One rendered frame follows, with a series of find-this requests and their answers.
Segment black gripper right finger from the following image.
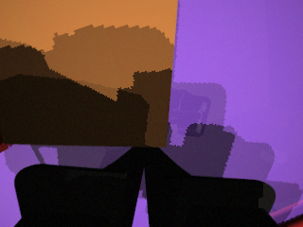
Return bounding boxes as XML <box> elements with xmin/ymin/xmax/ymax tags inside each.
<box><xmin>144</xmin><ymin>148</ymin><xmax>276</xmax><ymax>227</ymax></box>

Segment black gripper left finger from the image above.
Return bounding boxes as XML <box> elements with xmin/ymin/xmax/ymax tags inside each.
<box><xmin>14</xmin><ymin>147</ymin><xmax>146</xmax><ymax>227</ymax></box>

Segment red square block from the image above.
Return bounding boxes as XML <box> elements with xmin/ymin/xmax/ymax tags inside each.
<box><xmin>0</xmin><ymin>131</ymin><xmax>9</xmax><ymax>153</ymax></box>

